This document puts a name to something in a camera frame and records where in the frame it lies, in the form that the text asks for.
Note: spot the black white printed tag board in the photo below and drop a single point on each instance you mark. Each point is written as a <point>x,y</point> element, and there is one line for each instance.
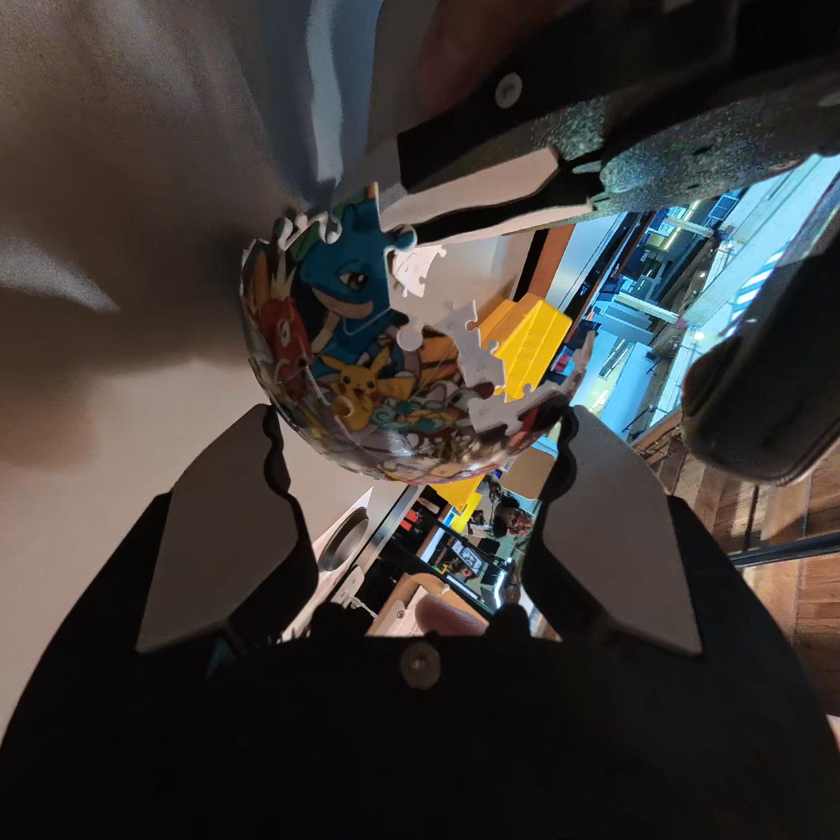
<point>469,561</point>

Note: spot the person's left hand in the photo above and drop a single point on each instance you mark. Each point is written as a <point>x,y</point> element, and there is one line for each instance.
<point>459,52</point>

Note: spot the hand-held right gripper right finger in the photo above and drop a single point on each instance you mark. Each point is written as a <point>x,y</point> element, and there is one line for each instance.
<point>610,544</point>

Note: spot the brown board with paper sheet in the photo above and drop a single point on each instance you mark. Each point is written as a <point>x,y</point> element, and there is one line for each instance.
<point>400,604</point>

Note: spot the colourful cartoon puzzle ball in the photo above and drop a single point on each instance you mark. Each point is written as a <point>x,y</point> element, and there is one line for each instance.
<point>341,328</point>

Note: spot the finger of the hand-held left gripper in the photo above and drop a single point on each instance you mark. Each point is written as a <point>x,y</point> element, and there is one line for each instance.
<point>472,184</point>
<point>512,226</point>

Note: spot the person's right hand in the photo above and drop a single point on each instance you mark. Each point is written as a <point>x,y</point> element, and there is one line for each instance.
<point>453,617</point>

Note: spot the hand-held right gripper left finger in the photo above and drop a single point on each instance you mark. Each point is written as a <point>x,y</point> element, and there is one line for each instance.
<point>216,538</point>

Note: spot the brown rounded panel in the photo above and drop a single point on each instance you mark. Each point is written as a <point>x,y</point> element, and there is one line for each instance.
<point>531,472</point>

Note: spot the yellow plastic bin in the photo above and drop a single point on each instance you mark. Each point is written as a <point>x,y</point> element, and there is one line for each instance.
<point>525,341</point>
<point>459,499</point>

